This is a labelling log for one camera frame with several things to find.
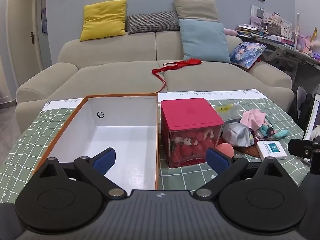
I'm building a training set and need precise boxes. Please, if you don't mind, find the orange cardboard box white inside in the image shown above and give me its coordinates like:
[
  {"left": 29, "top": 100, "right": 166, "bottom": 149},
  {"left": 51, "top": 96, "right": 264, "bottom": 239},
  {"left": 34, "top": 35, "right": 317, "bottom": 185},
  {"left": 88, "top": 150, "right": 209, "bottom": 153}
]
[{"left": 34, "top": 94, "right": 159, "bottom": 191}]

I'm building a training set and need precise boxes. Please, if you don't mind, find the white door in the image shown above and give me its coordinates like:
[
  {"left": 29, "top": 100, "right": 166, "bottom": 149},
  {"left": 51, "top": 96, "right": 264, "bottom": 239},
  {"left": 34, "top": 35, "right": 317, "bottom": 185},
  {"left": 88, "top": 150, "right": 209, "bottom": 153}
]
[{"left": 6, "top": 0, "right": 44, "bottom": 73}]

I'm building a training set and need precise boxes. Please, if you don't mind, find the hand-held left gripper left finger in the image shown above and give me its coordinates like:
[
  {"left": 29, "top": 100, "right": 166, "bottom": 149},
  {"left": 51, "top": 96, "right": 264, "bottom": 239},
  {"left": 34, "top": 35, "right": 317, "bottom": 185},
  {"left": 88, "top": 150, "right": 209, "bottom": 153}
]
[{"left": 33, "top": 147, "right": 128, "bottom": 200}]

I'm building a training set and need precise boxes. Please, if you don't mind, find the red cord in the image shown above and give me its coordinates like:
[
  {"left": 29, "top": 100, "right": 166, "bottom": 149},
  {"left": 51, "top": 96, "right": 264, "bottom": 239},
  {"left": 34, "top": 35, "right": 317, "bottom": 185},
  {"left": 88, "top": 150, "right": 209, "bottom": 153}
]
[{"left": 151, "top": 58, "right": 202, "bottom": 93}]

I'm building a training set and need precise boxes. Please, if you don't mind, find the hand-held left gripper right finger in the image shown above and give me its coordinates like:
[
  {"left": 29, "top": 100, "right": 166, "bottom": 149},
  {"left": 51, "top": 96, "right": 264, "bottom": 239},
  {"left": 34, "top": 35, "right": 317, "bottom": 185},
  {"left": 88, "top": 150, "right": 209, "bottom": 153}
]
[{"left": 194, "top": 147, "right": 299, "bottom": 200}]

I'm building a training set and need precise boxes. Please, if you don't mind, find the black bag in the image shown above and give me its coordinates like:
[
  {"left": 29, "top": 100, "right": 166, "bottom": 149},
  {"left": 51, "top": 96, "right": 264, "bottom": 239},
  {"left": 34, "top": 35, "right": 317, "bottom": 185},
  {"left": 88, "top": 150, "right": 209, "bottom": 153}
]
[{"left": 287, "top": 86, "right": 314, "bottom": 130}]

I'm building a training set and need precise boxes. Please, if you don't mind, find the peach makeup sponge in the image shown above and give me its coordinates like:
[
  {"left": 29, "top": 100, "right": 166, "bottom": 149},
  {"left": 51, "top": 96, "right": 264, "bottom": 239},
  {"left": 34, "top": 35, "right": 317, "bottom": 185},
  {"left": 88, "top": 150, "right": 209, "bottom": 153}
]
[{"left": 215, "top": 144, "right": 235, "bottom": 158}]

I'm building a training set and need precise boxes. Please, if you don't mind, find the dark red cloth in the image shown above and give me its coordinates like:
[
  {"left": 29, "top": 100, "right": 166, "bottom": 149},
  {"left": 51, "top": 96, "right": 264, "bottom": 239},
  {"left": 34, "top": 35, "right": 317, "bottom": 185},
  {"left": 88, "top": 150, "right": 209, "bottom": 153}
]
[{"left": 235, "top": 145, "right": 262, "bottom": 158}]

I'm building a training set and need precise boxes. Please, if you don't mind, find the clear bag with yellow item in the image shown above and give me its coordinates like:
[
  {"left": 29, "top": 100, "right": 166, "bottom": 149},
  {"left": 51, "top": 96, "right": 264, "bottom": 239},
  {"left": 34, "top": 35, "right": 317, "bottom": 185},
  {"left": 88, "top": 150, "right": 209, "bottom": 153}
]
[{"left": 216, "top": 102, "right": 240, "bottom": 120}]

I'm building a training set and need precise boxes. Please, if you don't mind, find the teal-haired plush doll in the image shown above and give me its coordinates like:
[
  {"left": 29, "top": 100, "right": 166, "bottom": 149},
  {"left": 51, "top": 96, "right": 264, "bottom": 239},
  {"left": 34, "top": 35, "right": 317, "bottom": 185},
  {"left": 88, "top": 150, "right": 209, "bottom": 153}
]
[{"left": 258, "top": 124, "right": 275, "bottom": 138}]

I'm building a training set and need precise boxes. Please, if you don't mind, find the pile of red strawberry plushes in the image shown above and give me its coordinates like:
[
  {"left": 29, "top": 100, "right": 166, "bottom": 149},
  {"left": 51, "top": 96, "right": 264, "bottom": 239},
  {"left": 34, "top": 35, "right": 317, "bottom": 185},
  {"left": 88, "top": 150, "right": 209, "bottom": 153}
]
[{"left": 170, "top": 127, "right": 220, "bottom": 167}]

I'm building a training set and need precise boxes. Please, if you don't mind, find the white framed screen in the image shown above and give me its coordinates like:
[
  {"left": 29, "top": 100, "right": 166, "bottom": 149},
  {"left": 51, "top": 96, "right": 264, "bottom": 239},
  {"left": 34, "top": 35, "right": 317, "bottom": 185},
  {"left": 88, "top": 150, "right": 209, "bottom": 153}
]
[{"left": 302, "top": 101, "right": 320, "bottom": 165}]

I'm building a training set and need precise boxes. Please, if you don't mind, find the purple plush toy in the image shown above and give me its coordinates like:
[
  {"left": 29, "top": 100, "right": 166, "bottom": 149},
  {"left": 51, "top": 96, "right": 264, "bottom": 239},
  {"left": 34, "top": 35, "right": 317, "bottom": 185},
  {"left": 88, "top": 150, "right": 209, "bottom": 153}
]
[{"left": 295, "top": 34, "right": 320, "bottom": 58}]

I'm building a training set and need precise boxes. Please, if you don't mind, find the light blue pillow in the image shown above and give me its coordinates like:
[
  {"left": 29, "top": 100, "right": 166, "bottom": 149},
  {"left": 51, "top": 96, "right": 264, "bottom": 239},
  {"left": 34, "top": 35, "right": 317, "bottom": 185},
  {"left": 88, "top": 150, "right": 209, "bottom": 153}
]
[{"left": 178, "top": 19, "right": 231, "bottom": 64}]

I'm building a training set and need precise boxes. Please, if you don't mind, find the small white box blue label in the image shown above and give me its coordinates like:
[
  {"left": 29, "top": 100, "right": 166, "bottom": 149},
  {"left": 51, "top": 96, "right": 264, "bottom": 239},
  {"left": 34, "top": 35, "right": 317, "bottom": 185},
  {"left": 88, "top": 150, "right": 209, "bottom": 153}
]
[{"left": 256, "top": 140, "right": 287, "bottom": 160}]

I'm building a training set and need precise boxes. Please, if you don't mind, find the beige pillow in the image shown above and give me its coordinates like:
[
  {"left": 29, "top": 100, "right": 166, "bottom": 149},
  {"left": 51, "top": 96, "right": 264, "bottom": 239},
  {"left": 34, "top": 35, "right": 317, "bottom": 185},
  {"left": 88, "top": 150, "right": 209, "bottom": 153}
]
[{"left": 174, "top": 0, "right": 219, "bottom": 22}]

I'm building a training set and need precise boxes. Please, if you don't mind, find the printed blue figure pillow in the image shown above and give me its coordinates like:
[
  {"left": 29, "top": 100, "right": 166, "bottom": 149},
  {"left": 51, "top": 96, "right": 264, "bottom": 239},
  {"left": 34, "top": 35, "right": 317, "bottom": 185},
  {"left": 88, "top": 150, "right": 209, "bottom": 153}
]
[{"left": 229, "top": 42, "right": 268, "bottom": 69}]

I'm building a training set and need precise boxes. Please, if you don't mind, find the grey desk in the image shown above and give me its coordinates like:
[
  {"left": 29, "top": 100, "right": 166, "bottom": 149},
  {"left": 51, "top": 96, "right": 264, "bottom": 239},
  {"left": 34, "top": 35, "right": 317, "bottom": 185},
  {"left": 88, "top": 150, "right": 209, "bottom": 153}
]
[{"left": 237, "top": 34, "right": 320, "bottom": 87}]

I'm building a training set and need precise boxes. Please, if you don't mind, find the wall poster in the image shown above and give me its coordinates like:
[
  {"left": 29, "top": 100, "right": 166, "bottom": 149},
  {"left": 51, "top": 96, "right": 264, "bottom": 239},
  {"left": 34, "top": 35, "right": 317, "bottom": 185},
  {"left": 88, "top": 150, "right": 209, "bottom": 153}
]
[{"left": 41, "top": 0, "right": 48, "bottom": 33}]

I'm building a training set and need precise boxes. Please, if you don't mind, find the clear box with red lid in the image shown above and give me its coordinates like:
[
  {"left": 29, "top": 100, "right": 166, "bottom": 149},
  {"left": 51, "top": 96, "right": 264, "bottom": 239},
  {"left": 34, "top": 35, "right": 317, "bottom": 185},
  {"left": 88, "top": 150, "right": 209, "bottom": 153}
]
[{"left": 160, "top": 98, "right": 225, "bottom": 168}]

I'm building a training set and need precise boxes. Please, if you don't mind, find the green checked tablecloth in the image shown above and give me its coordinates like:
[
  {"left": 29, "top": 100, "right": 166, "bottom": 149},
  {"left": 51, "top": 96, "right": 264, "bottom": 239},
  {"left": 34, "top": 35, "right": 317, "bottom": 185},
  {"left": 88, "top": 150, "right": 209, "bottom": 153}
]
[{"left": 0, "top": 88, "right": 312, "bottom": 205}]

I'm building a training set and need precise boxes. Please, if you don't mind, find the pink cloth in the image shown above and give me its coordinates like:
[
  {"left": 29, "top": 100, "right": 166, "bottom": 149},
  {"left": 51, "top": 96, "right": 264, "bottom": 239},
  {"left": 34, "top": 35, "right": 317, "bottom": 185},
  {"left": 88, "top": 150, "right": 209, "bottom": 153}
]
[{"left": 240, "top": 109, "right": 266, "bottom": 131}]

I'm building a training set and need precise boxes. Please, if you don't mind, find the yellow pillow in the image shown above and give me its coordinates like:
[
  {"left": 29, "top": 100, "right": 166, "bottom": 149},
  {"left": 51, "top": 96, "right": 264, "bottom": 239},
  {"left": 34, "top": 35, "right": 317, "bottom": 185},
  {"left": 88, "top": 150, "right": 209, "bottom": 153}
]
[{"left": 80, "top": 0, "right": 127, "bottom": 42}]

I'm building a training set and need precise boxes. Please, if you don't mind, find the grey houndstooth cushion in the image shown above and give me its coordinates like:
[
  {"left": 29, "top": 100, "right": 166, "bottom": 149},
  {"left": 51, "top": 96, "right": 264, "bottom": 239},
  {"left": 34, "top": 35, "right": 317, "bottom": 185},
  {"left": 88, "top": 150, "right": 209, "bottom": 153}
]
[{"left": 126, "top": 10, "right": 180, "bottom": 35}]

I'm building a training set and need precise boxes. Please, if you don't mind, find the white desk organizer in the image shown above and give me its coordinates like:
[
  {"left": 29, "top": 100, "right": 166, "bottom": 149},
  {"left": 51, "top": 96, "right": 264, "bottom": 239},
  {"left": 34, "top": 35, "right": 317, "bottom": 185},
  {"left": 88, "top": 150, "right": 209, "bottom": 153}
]
[{"left": 251, "top": 5, "right": 293, "bottom": 40}]

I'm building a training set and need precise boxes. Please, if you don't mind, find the stack of books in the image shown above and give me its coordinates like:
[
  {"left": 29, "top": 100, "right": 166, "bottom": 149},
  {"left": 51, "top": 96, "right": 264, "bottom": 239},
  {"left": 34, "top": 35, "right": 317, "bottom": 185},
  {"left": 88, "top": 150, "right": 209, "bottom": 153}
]
[{"left": 236, "top": 24, "right": 261, "bottom": 38}]

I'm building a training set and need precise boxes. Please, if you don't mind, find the beige fabric sofa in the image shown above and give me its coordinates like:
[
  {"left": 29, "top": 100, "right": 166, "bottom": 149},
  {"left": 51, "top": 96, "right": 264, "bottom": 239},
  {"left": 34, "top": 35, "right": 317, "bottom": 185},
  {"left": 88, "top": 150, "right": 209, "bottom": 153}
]
[{"left": 15, "top": 31, "right": 294, "bottom": 133}]

